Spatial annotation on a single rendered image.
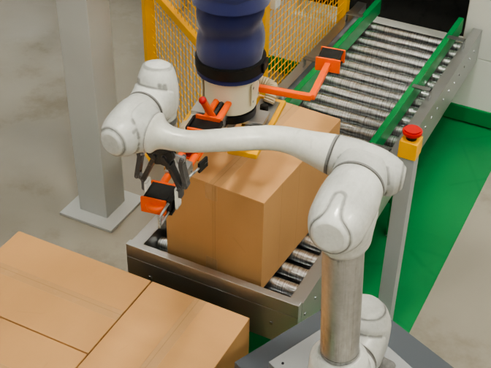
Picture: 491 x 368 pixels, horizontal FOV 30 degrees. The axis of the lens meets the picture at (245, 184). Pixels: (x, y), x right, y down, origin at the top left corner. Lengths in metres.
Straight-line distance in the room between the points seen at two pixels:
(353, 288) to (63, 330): 1.31
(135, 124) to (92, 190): 2.28
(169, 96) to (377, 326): 0.84
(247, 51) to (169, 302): 0.97
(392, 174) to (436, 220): 2.45
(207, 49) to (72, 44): 1.29
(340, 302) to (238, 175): 1.04
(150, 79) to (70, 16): 1.72
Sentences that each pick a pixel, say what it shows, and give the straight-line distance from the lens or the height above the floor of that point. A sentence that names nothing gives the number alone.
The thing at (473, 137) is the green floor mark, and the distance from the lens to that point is 5.22.
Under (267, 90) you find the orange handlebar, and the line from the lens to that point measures 2.98.
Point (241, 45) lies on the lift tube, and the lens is 2.80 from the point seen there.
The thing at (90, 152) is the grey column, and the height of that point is 0.38.
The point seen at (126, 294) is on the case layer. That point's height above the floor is 0.54.
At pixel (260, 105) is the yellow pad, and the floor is 1.19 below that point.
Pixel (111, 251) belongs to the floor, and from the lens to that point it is 4.31.
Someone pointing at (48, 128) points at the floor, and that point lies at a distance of 5.19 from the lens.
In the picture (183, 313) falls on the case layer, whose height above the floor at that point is 0.54.
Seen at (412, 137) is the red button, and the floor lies 1.03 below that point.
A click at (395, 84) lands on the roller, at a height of 0.55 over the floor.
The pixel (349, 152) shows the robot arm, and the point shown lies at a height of 1.60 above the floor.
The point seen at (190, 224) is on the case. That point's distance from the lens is 3.28.
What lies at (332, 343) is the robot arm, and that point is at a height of 1.13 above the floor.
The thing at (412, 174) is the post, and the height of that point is 0.87.
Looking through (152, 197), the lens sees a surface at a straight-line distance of 2.49.
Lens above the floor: 2.82
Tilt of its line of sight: 37 degrees down
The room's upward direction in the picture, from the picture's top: 1 degrees clockwise
